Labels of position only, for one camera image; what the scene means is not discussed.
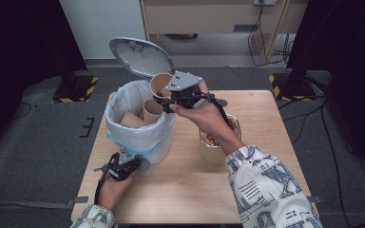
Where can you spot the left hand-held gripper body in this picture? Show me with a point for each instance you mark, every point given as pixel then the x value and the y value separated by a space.
pixel 122 166

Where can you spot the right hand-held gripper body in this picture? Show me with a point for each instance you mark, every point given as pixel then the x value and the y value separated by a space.
pixel 183 87

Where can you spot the grey trash can pedal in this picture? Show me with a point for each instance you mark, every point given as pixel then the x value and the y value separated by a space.
pixel 145 164

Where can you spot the brown paper cup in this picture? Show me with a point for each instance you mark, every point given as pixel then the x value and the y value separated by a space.
pixel 132 120
pixel 152 110
pixel 160 84

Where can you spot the white pedal trash can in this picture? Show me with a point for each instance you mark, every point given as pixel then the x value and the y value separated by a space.
pixel 158 148

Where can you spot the grey-blue trash can lid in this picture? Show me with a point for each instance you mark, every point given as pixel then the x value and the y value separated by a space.
pixel 141 58

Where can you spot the person's left hand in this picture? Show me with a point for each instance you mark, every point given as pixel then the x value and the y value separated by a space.
pixel 114 191

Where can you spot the person's right hand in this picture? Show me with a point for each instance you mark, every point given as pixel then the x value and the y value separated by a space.
pixel 209 122

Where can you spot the white plastic bin liner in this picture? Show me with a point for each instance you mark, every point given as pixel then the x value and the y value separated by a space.
pixel 139 136

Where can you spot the bowl of red snacks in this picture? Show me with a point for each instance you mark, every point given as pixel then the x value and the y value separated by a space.
pixel 210 139

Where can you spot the white square bowl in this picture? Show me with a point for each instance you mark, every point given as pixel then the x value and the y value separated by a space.
pixel 212 153

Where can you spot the light wooden desk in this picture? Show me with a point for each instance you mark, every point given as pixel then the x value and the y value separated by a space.
pixel 202 19

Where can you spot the hazard striped stand base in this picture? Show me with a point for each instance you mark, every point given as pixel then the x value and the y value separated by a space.
pixel 293 88
pixel 76 90

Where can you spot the white cabinet panel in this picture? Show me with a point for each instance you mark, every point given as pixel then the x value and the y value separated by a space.
pixel 107 22

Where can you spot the white power strip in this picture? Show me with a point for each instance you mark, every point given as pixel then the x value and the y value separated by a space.
pixel 264 2

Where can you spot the black curtain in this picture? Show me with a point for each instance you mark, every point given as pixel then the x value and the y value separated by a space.
pixel 22 47
pixel 345 47

